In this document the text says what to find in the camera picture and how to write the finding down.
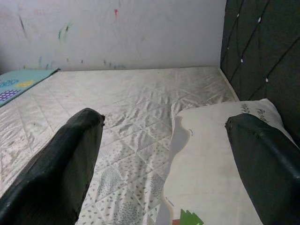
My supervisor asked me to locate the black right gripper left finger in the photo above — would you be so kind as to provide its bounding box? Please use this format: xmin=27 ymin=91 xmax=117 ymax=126
xmin=0 ymin=107 xmax=105 ymax=225

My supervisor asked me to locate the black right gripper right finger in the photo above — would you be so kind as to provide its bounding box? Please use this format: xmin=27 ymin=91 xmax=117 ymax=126
xmin=224 ymin=113 xmax=300 ymax=225

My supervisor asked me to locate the white pillow with tree print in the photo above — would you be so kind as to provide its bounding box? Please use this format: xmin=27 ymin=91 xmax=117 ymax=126
xmin=156 ymin=98 xmax=300 ymax=225

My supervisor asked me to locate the teal colourful patterned blanket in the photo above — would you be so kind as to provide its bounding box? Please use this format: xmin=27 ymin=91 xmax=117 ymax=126
xmin=0 ymin=67 xmax=61 ymax=108

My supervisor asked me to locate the grey quilted mattress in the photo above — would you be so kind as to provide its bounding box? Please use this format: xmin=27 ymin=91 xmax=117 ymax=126
xmin=0 ymin=67 xmax=240 ymax=225

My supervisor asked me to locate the dark tufted headboard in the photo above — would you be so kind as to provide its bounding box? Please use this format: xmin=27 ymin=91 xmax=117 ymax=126
xmin=220 ymin=0 xmax=300 ymax=148

